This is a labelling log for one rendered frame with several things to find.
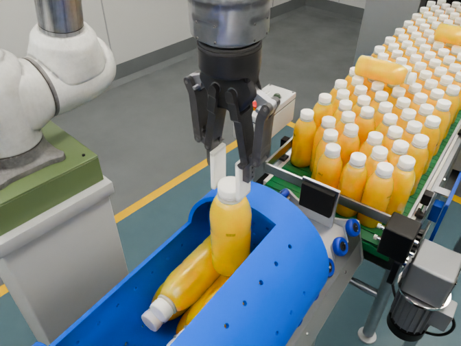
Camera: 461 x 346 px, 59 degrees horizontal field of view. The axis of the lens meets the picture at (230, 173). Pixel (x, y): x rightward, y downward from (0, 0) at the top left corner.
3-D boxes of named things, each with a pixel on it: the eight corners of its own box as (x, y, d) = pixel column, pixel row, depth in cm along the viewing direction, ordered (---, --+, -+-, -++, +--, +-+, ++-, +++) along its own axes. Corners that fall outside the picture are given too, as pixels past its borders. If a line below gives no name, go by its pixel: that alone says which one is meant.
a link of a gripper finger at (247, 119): (241, 78, 51) (250, 79, 50) (253, 154, 57) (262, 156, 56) (222, 90, 49) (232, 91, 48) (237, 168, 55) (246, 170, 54)
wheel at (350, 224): (341, 226, 99) (348, 225, 98) (349, 215, 102) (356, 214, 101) (350, 240, 100) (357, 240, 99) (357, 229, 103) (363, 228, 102)
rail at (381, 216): (265, 171, 120) (265, 163, 118) (266, 170, 120) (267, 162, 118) (400, 231, 101) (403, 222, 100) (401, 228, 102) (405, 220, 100)
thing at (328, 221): (294, 215, 109) (299, 180, 101) (298, 210, 110) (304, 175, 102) (328, 232, 104) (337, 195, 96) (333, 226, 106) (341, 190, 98)
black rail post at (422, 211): (414, 215, 113) (422, 194, 108) (417, 209, 114) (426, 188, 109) (422, 219, 112) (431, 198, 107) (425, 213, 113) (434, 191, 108)
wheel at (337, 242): (337, 260, 96) (345, 260, 94) (328, 246, 95) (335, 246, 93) (344, 246, 99) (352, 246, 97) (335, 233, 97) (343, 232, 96)
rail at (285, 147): (264, 169, 121) (265, 161, 119) (421, 21, 221) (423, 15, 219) (266, 170, 120) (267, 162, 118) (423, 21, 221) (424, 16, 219)
